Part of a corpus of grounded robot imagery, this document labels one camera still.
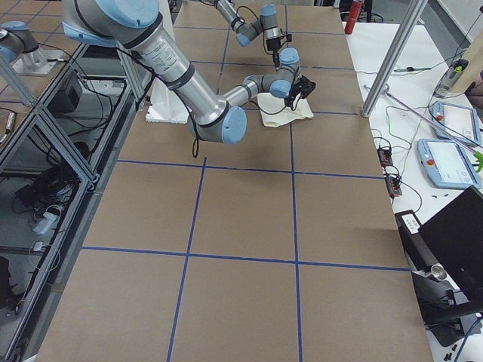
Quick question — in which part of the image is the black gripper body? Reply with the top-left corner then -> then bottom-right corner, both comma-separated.
284,84 -> 303,106
265,36 -> 281,54

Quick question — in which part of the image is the cream long-sleeve cat shirt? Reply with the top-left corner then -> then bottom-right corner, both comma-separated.
257,93 -> 314,128

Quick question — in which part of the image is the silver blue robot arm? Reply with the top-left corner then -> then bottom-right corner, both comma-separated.
208,0 -> 285,68
63,1 -> 314,144

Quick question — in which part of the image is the metal reacher grabber tool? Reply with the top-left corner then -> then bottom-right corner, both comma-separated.
382,84 -> 482,173

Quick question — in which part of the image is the red cylindrical bottle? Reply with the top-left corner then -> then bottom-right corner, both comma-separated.
344,0 -> 362,35

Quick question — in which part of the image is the upper orange circuit board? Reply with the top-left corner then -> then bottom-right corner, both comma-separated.
377,147 -> 393,167

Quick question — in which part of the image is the orange circuit board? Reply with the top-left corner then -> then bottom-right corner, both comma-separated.
377,147 -> 393,167
385,175 -> 402,199

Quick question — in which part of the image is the lower orange circuit board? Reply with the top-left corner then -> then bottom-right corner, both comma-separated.
385,175 -> 402,199

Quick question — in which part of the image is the clear water bottle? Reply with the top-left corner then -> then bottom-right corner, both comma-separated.
433,59 -> 469,99

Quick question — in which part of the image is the near teach pendant tablet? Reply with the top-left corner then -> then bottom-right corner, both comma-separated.
417,139 -> 482,190

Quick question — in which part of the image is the teach pendant tablet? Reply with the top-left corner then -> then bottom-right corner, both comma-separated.
417,139 -> 482,190
429,101 -> 482,146

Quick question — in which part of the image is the far teach pendant tablet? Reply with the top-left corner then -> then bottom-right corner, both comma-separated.
429,101 -> 482,146

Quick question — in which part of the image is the black box white label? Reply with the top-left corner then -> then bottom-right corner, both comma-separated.
395,210 -> 423,246

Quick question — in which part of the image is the black monitor on stand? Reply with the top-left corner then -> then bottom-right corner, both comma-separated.
413,186 -> 482,347

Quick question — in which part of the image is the aluminium frame post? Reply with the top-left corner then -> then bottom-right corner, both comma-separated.
361,0 -> 428,118

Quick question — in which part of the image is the green strap smartwatch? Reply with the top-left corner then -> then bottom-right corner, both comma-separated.
394,66 -> 432,73

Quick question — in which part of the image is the white central pedestal column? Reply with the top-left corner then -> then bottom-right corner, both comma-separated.
146,0 -> 188,124

